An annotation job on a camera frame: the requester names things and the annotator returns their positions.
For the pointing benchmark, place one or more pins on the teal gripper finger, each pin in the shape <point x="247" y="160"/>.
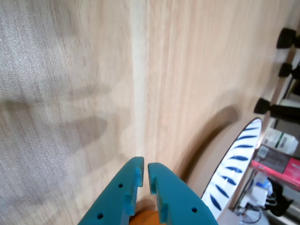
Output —
<point x="180" y="201"/>
<point x="112" y="201"/>

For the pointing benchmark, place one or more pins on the white plate with blue leaves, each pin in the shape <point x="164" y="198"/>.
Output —
<point x="236" y="154"/>

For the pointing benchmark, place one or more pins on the pink box with dark picture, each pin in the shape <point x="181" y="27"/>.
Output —
<point x="288" y="167"/>

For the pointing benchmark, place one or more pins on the white power adapter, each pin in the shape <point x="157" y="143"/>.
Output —
<point x="262" y="187"/>

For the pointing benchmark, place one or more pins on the small orange with green stem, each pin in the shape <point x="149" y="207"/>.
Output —
<point x="145" y="219"/>

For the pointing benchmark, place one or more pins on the black bag-like object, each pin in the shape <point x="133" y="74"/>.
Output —
<point x="281" y="199"/>

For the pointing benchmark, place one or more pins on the black chair caster with leg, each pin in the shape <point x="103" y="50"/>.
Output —
<point x="263" y="106"/>

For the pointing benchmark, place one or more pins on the white box with green stripe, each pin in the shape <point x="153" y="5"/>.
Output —
<point x="277" y="139"/>

